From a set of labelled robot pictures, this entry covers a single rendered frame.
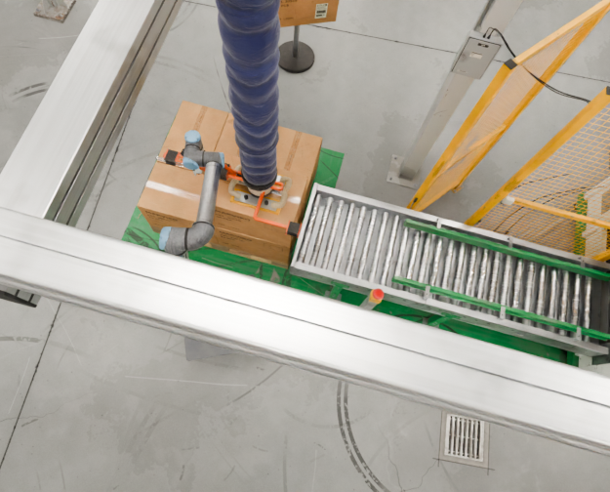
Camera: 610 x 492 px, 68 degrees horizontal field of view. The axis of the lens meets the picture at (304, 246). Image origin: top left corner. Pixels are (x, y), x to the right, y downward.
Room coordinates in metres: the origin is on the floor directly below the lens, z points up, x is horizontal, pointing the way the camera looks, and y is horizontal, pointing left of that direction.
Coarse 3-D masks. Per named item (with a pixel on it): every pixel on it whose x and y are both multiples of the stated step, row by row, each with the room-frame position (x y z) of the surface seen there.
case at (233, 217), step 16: (224, 160) 1.51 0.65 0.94; (288, 176) 1.48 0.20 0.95; (304, 176) 1.50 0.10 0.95; (224, 192) 1.27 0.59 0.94; (288, 192) 1.36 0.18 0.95; (304, 192) 1.42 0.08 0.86; (224, 208) 1.16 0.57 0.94; (240, 208) 1.18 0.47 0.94; (288, 208) 1.24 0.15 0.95; (224, 224) 1.16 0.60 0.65; (240, 224) 1.14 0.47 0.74; (256, 224) 1.13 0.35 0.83; (272, 240) 1.12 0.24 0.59; (288, 240) 1.11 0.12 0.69
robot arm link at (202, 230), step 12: (204, 156) 1.24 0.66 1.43; (216, 156) 1.25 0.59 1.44; (216, 168) 1.17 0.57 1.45; (204, 180) 1.08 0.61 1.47; (216, 180) 1.09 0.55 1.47; (204, 192) 0.99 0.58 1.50; (216, 192) 1.02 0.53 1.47; (204, 204) 0.91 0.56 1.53; (204, 216) 0.84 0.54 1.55; (192, 228) 0.75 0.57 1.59; (204, 228) 0.76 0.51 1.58; (192, 240) 0.69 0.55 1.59; (204, 240) 0.71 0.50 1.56
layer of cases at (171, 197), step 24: (192, 120) 2.02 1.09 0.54; (216, 120) 2.06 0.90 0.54; (168, 144) 1.76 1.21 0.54; (216, 144) 1.84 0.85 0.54; (288, 144) 1.97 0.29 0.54; (312, 144) 2.02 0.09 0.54; (168, 168) 1.56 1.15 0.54; (288, 168) 1.76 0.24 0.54; (312, 168) 1.80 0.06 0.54; (144, 192) 1.32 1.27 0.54; (168, 192) 1.36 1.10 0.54; (192, 192) 1.40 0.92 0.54; (144, 216) 1.20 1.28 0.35; (168, 216) 1.18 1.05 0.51; (192, 216) 1.21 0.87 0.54; (216, 240) 1.16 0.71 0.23; (240, 240) 1.14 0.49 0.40; (264, 240) 1.13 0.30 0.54
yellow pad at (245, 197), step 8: (240, 192) 1.28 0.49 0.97; (248, 192) 1.29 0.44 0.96; (232, 200) 1.21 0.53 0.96; (240, 200) 1.22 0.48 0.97; (248, 200) 1.23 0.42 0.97; (264, 200) 1.26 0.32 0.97; (272, 200) 1.27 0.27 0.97; (264, 208) 1.20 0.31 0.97; (272, 208) 1.21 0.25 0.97; (280, 208) 1.23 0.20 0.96
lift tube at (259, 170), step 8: (256, 104) 1.23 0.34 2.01; (240, 128) 1.24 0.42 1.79; (272, 128) 1.29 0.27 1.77; (240, 152) 1.29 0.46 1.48; (272, 152) 1.31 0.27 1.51; (240, 160) 1.30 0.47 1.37; (248, 160) 1.24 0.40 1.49; (256, 160) 1.24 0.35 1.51; (264, 160) 1.26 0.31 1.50; (272, 160) 1.29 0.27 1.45; (248, 168) 1.24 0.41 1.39; (256, 168) 1.24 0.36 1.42; (264, 168) 1.26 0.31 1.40; (272, 168) 1.29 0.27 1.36; (248, 176) 1.25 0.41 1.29; (256, 176) 1.24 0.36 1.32; (264, 176) 1.26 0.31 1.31; (272, 176) 1.29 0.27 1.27; (256, 184) 1.23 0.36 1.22
